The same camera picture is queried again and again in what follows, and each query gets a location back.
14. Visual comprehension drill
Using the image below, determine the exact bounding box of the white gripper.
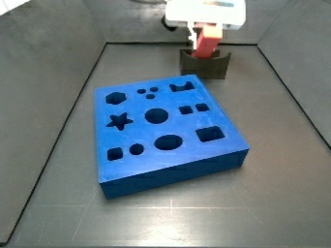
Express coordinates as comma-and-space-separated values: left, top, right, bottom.
164, 0, 246, 46

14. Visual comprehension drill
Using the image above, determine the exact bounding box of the red rectangular block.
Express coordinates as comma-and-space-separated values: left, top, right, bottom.
193, 25, 221, 58

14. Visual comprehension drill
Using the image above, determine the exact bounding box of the black curved fixture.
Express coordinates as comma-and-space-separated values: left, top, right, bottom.
180, 49, 231, 79

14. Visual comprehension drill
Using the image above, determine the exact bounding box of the blue foam shape board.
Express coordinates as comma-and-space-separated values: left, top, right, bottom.
95, 75, 250, 199

